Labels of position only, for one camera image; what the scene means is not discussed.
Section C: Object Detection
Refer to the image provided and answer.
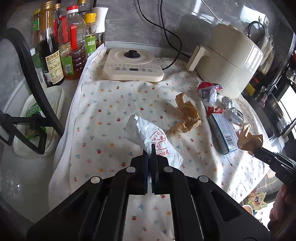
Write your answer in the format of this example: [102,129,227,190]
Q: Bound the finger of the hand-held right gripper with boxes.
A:
[253,147,278,166]

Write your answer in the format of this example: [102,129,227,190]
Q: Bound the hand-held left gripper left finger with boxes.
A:
[26,149,149,241]

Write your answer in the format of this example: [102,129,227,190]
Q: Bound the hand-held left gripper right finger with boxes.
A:
[151,144,271,241]

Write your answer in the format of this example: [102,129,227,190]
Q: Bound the brown paper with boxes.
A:
[166,93,202,135]
[237,124,264,156]

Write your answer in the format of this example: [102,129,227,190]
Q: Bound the white paper bag red print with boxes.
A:
[124,114,184,194]

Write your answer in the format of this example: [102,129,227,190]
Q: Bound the torn red white carton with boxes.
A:
[206,105,224,117]

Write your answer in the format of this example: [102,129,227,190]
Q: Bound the person's right hand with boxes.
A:
[269,187,296,231]

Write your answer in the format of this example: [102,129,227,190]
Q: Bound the steel sink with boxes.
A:
[242,93,278,142]

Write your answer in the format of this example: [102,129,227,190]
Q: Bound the colourful snack packet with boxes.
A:
[247,192,267,209]

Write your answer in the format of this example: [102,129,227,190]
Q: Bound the blue carton box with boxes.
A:
[207,113,240,155]

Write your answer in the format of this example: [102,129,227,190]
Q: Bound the crumpled silver wrapper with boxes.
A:
[223,108,245,126]

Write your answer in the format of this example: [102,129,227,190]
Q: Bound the black kitchen rack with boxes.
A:
[254,53,296,139]

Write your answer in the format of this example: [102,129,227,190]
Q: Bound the floral tablecloth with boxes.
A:
[48,45,274,241]

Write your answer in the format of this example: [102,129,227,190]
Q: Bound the crumpled red white wrapper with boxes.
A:
[197,82,223,105]

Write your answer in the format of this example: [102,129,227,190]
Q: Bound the cream induction cooker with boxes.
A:
[102,48,164,82]

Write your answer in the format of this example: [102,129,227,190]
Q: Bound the hanging cloths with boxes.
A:
[256,32,276,73]

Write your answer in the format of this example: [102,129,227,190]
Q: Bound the cream air fryer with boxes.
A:
[186,23,264,100]

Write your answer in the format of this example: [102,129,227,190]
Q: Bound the white plastic tub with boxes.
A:
[13,86,65,158]

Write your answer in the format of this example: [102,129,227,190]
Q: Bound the green packet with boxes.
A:
[20,102,48,141]

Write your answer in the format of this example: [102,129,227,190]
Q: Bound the yellow cap green label bottle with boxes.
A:
[83,13,97,59]

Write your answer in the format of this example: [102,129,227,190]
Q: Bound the dark soy sauce bottle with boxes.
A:
[39,2,65,88]

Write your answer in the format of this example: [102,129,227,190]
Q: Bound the white top spray bottle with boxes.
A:
[91,7,109,48]

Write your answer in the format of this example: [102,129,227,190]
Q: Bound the black metal stand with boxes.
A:
[0,28,65,155]

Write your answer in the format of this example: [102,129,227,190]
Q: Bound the green label sauce jar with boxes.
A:
[32,9,41,48]

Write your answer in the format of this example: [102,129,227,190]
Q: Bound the black hanging cable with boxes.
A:
[248,21,266,48]

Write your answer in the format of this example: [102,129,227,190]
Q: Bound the black power cable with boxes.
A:
[137,0,197,70]

